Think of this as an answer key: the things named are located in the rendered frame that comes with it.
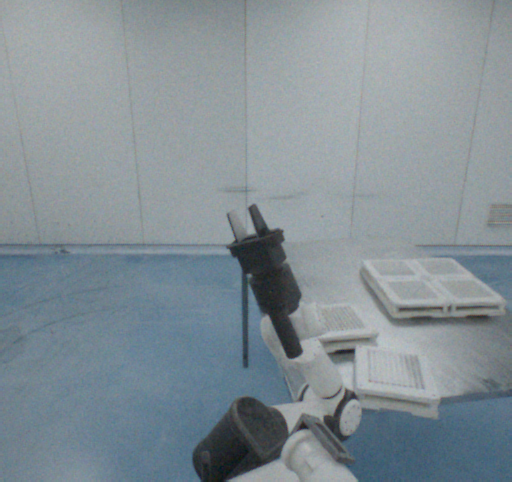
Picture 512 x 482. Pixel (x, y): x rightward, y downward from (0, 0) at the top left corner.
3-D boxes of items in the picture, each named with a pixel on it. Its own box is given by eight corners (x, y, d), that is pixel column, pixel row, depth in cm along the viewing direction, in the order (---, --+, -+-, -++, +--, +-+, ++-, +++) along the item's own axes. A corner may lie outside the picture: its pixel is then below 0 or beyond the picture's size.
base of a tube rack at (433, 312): (374, 292, 212) (375, 288, 211) (424, 291, 213) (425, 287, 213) (393, 318, 189) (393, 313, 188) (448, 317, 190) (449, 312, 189)
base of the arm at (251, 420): (255, 504, 82) (207, 515, 75) (229, 440, 91) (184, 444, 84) (302, 456, 77) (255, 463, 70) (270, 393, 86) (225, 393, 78)
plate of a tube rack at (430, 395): (355, 348, 159) (355, 343, 158) (426, 357, 154) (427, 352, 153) (355, 393, 136) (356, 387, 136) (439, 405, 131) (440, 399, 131)
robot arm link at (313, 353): (299, 299, 88) (323, 339, 95) (259, 311, 90) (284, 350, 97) (301, 324, 83) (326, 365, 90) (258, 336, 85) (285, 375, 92)
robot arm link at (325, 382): (340, 350, 91) (367, 400, 101) (301, 336, 98) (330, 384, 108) (314, 393, 86) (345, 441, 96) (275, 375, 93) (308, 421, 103)
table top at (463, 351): (237, 249, 276) (237, 244, 275) (399, 240, 293) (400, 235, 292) (298, 422, 136) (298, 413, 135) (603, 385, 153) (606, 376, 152)
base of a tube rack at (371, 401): (354, 360, 161) (354, 354, 160) (425, 369, 156) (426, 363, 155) (354, 406, 138) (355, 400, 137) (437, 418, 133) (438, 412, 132)
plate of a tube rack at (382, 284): (375, 283, 210) (376, 279, 210) (425, 282, 212) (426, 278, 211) (394, 308, 187) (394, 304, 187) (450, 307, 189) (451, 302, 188)
